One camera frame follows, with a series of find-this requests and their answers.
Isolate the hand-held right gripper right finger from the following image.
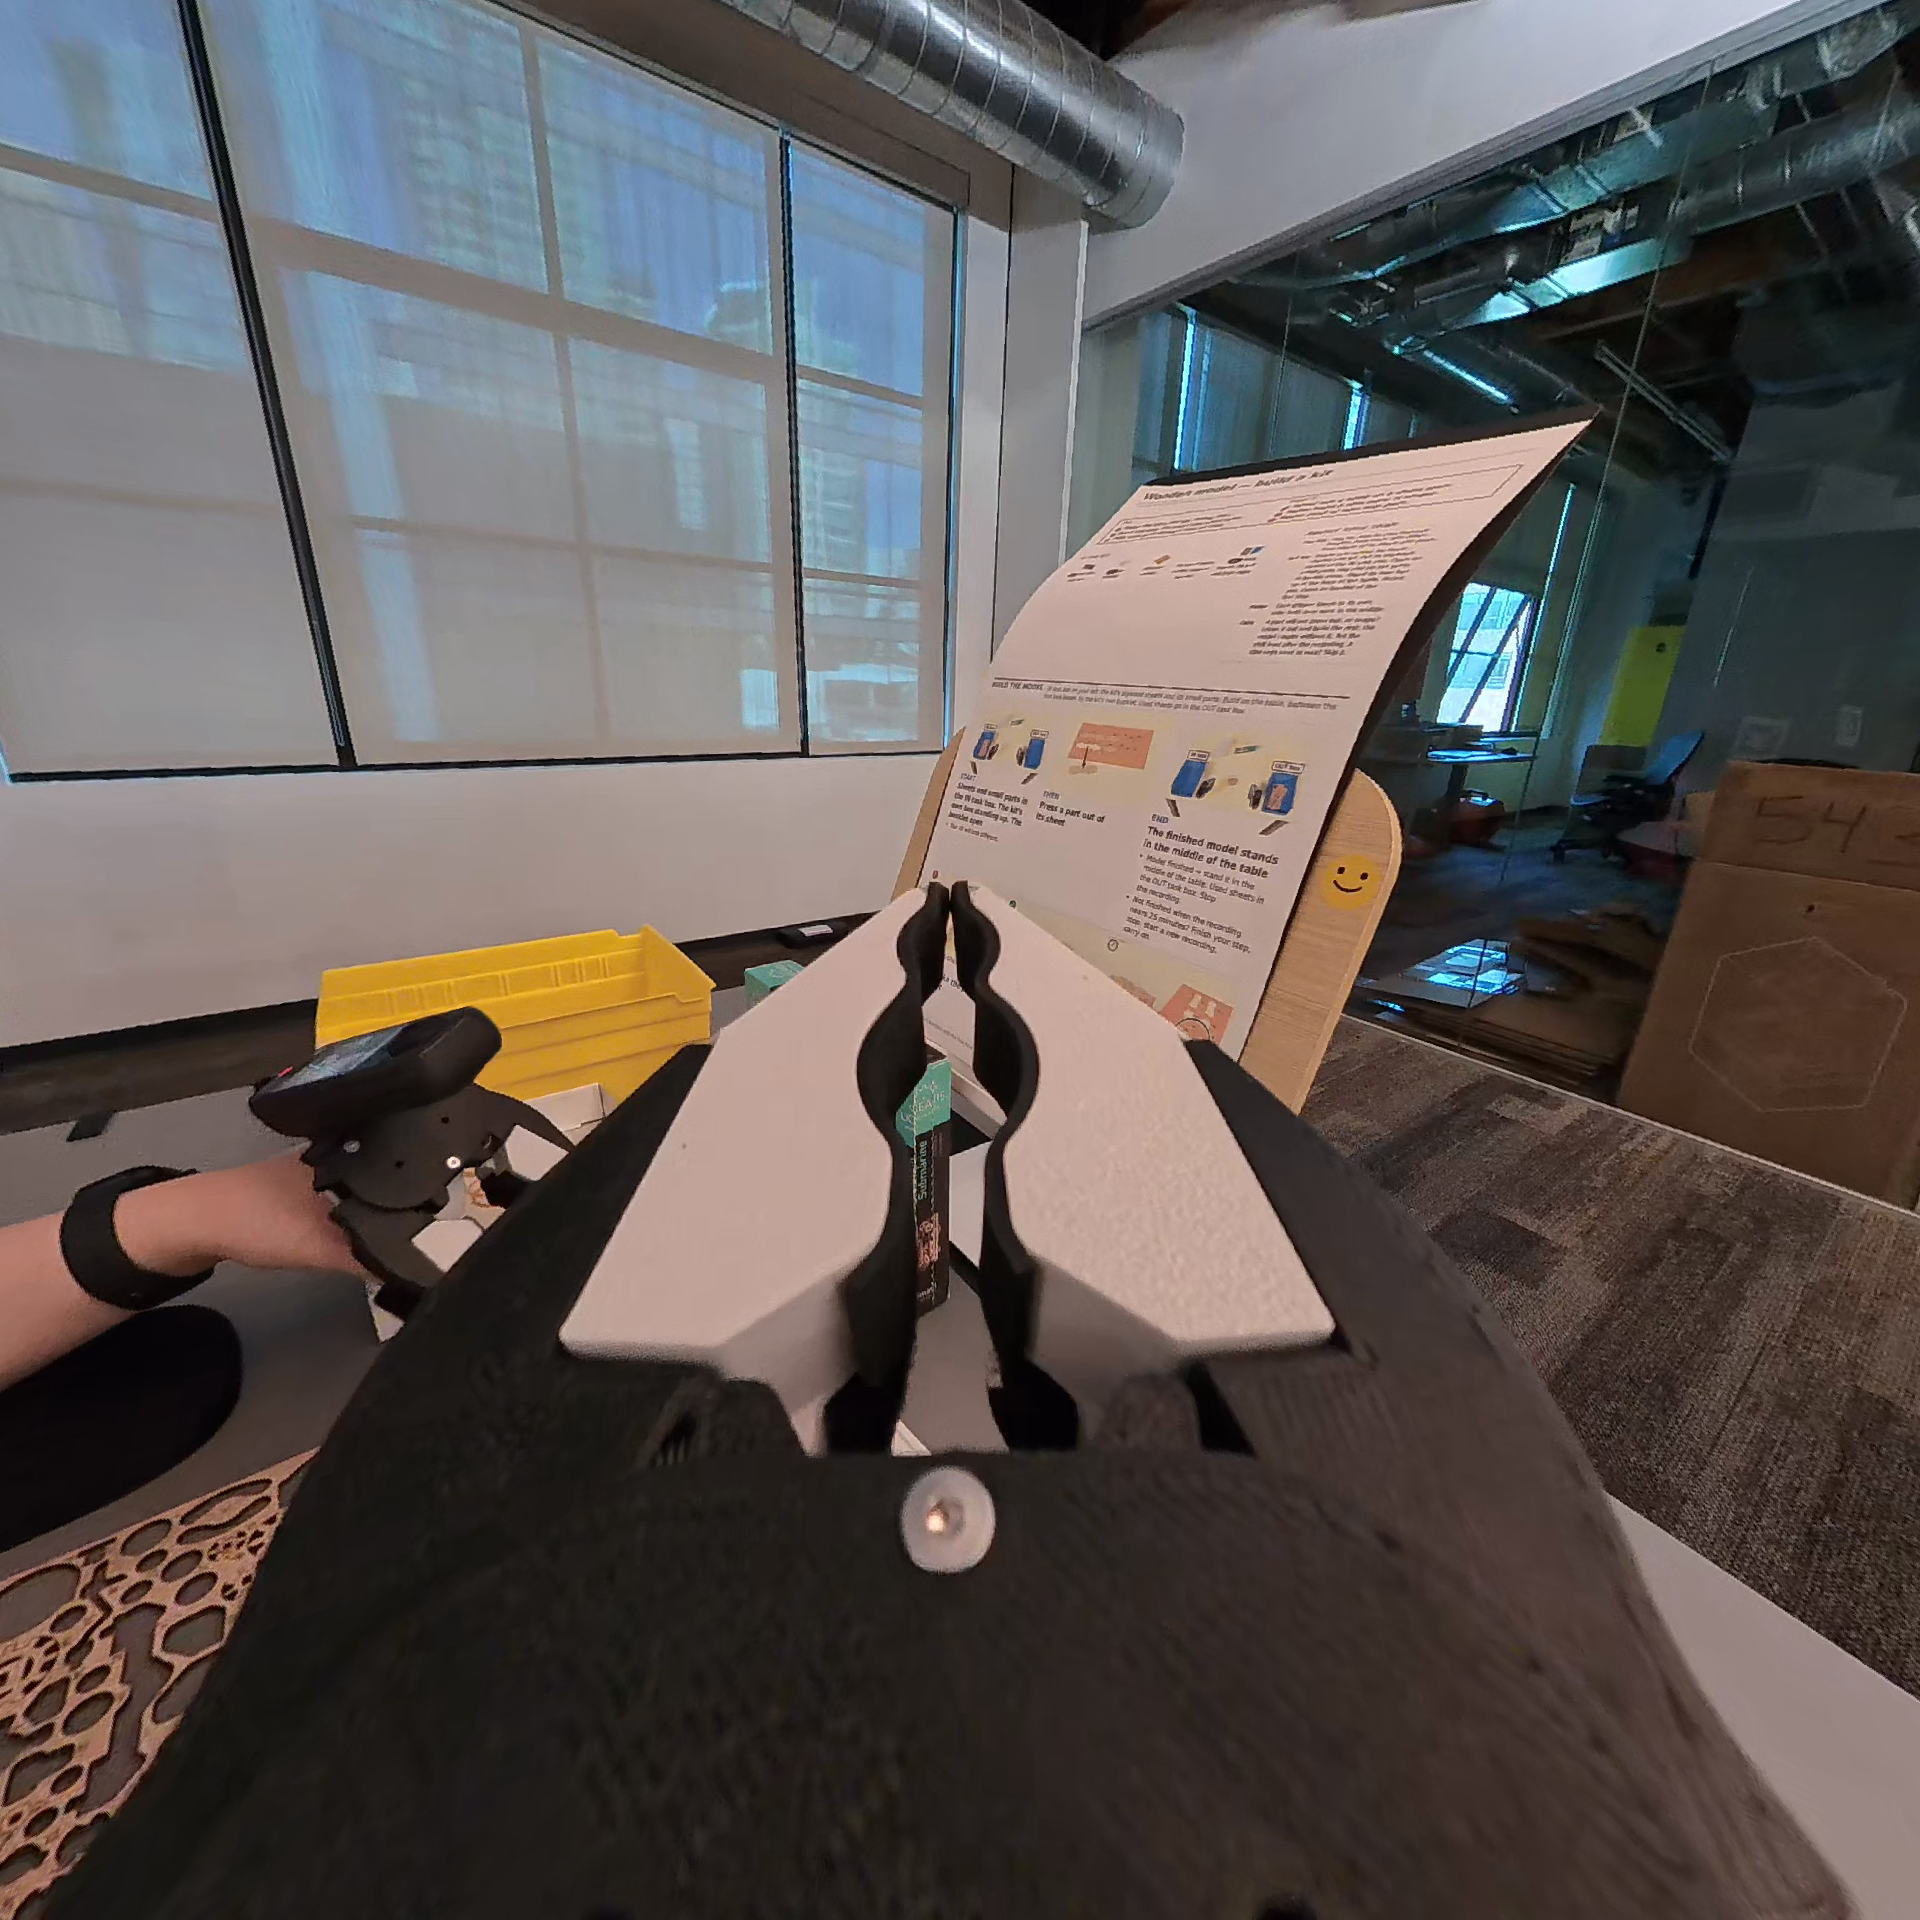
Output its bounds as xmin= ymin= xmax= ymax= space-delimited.
xmin=955 ymin=882 xmax=1346 ymax=1453

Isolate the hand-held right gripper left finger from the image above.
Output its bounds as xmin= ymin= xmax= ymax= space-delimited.
xmin=561 ymin=882 xmax=955 ymax=1460

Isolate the person's left forearm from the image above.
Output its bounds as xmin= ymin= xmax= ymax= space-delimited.
xmin=0 ymin=1224 xmax=93 ymax=1393

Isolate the black model kit box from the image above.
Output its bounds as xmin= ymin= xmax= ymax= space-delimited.
xmin=743 ymin=961 xmax=963 ymax=1306

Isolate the punched wooden parts sheet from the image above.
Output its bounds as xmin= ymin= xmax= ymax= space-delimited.
xmin=0 ymin=1445 xmax=320 ymax=1920

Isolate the person's left hand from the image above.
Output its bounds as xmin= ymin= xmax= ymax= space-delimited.
xmin=199 ymin=1144 xmax=370 ymax=1277

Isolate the white cardboard tray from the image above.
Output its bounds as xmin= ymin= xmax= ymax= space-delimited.
xmin=367 ymin=1081 xmax=618 ymax=1343

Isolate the yellow plastic bin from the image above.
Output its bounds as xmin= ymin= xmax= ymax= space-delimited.
xmin=311 ymin=922 xmax=713 ymax=1103

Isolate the black wristband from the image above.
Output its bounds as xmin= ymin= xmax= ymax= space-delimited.
xmin=63 ymin=1162 xmax=225 ymax=1306

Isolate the black wrist rest pad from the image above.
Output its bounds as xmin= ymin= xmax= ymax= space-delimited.
xmin=0 ymin=1299 xmax=249 ymax=1552

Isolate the flattened cardboard pile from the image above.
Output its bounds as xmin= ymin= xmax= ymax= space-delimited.
xmin=1390 ymin=902 xmax=1666 ymax=1088

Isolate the printed instruction sheet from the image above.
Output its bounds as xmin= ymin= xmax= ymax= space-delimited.
xmin=913 ymin=412 xmax=1599 ymax=1064

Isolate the black office chair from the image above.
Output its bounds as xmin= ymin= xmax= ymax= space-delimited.
xmin=1556 ymin=728 xmax=1710 ymax=864

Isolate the large cardboard box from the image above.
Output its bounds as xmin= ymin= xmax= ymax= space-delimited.
xmin=1615 ymin=755 xmax=1920 ymax=1201

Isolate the large window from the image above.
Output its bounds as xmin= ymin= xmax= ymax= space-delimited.
xmin=0 ymin=0 xmax=963 ymax=782

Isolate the silver ventilation duct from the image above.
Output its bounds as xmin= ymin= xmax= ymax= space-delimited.
xmin=748 ymin=0 xmax=1190 ymax=227

